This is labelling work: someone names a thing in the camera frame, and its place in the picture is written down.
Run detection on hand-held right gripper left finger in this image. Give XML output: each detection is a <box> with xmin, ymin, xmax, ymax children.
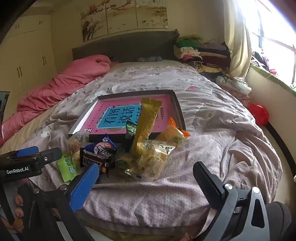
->
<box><xmin>24</xmin><ymin>163</ymin><xmax>100</xmax><ymax>241</ymax></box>

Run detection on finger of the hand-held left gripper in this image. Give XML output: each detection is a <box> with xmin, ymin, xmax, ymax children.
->
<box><xmin>35</xmin><ymin>148</ymin><xmax>63</xmax><ymax>163</ymax></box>
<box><xmin>0</xmin><ymin>146</ymin><xmax>39</xmax><ymax>159</ymax></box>

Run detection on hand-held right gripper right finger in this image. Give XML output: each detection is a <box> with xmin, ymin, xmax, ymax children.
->
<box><xmin>193</xmin><ymin>162</ymin><xmax>271</xmax><ymax>241</ymax></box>

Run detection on light green cake packet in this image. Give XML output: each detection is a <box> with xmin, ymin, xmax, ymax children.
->
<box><xmin>57</xmin><ymin>154</ymin><xmax>78</xmax><ymax>182</ymax></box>

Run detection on brown chocolate bar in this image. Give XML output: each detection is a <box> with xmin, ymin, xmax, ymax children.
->
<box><xmin>80</xmin><ymin>149</ymin><xmax>116</xmax><ymax>175</ymax></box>

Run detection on clear yellow snack packet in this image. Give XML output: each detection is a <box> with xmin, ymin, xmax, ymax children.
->
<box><xmin>116</xmin><ymin>147</ymin><xmax>141</xmax><ymax>175</ymax></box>
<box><xmin>68</xmin><ymin>133</ymin><xmax>89</xmax><ymax>154</ymax></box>
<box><xmin>137</xmin><ymin>139</ymin><xmax>176</xmax><ymax>181</ymax></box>

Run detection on blue cookie packet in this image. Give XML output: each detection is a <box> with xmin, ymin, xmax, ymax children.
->
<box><xmin>84</xmin><ymin>134</ymin><xmax>117</xmax><ymax>160</ymax></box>

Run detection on orange snack packet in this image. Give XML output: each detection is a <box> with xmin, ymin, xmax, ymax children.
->
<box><xmin>155</xmin><ymin>117</ymin><xmax>191</xmax><ymax>149</ymax></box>

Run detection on small dark green packet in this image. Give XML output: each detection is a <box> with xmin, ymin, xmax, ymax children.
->
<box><xmin>125</xmin><ymin>122</ymin><xmax>138</xmax><ymax>139</ymax></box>

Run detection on dark shallow box tray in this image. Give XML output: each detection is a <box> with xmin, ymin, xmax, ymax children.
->
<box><xmin>68</xmin><ymin>90</ymin><xmax>186</xmax><ymax>142</ymax></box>

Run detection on long yellow snack packet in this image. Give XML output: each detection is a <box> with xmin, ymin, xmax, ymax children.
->
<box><xmin>131</xmin><ymin>97</ymin><xmax>161</xmax><ymax>158</ymax></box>

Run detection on person's left hand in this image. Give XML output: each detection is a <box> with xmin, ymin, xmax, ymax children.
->
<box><xmin>13</xmin><ymin>194</ymin><xmax>25</xmax><ymax>230</ymax></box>

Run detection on beige bed sheet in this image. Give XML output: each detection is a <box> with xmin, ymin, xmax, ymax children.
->
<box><xmin>0</xmin><ymin>102</ymin><xmax>60</xmax><ymax>149</ymax></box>

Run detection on dark panel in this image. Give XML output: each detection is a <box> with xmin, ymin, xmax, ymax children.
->
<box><xmin>0</xmin><ymin>91</ymin><xmax>10</xmax><ymax>123</ymax></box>

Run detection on pink quilt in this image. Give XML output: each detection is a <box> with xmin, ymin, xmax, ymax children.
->
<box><xmin>0</xmin><ymin>55</ymin><xmax>111</xmax><ymax>146</ymax></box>

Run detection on pink and blue book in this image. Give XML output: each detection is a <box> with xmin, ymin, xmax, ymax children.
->
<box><xmin>81</xmin><ymin>95</ymin><xmax>173</xmax><ymax>137</ymax></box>

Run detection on red plastic bag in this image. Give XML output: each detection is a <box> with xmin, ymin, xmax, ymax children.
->
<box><xmin>247</xmin><ymin>103</ymin><xmax>269</xmax><ymax>126</ymax></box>

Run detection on cream wardrobe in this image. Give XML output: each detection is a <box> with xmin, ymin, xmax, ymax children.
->
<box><xmin>0</xmin><ymin>14</ymin><xmax>58</xmax><ymax>121</ymax></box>

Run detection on white crumpled cloth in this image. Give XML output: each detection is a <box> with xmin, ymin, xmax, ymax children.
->
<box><xmin>216</xmin><ymin>74</ymin><xmax>251</xmax><ymax>94</ymax></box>

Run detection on green patterned sill cover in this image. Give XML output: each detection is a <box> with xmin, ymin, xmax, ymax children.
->
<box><xmin>251</xmin><ymin>64</ymin><xmax>296</xmax><ymax>95</ymax></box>

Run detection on pile of folded clothes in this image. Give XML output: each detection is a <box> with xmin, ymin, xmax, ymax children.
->
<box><xmin>173</xmin><ymin>35</ymin><xmax>232</xmax><ymax>75</ymax></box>

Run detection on clothes on window sill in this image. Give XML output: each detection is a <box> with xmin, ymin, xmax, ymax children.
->
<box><xmin>251</xmin><ymin>51</ymin><xmax>278</xmax><ymax>75</ymax></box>

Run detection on grey bed headboard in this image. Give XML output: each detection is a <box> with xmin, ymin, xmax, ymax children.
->
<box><xmin>72</xmin><ymin>30</ymin><xmax>179</xmax><ymax>63</ymax></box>

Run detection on dark patterned cloth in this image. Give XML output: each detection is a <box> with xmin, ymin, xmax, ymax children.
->
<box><xmin>136</xmin><ymin>56</ymin><xmax>162</xmax><ymax>62</ymax></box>

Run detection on cream curtain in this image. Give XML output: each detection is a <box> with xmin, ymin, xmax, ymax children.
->
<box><xmin>224</xmin><ymin>0</ymin><xmax>252</xmax><ymax>79</ymax></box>

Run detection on wall painting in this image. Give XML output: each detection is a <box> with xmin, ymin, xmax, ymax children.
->
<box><xmin>80</xmin><ymin>0</ymin><xmax>168</xmax><ymax>42</ymax></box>

